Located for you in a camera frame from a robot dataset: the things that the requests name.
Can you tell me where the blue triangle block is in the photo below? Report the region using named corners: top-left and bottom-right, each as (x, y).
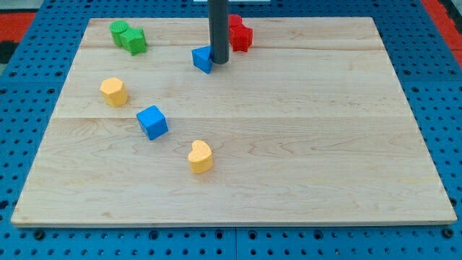
top-left (191, 45), bottom-right (213, 74)

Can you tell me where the yellow heart block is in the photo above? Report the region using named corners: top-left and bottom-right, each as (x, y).
top-left (188, 140), bottom-right (214, 174)

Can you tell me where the light wooden board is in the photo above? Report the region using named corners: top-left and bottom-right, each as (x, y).
top-left (11, 17), bottom-right (457, 228)

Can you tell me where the blue cube block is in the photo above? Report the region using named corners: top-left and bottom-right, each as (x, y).
top-left (136, 105), bottom-right (169, 140)

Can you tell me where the red star block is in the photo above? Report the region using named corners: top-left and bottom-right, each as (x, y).
top-left (230, 25), bottom-right (253, 52)

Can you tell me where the red cylinder block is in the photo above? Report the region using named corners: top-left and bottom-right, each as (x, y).
top-left (228, 14), bottom-right (243, 28)

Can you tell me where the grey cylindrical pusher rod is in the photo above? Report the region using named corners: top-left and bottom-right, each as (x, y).
top-left (207, 0), bottom-right (229, 64)

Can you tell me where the yellow hexagon block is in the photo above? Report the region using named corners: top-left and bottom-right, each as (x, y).
top-left (100, 77), bottom-right (128, 107)

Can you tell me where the green star block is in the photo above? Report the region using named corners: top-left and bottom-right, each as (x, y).
top-left (120, 27), bottom-right (147, 56)

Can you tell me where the green cylinder block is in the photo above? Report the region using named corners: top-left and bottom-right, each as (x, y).
top-left (109, 20), bottom-right (129, 47)

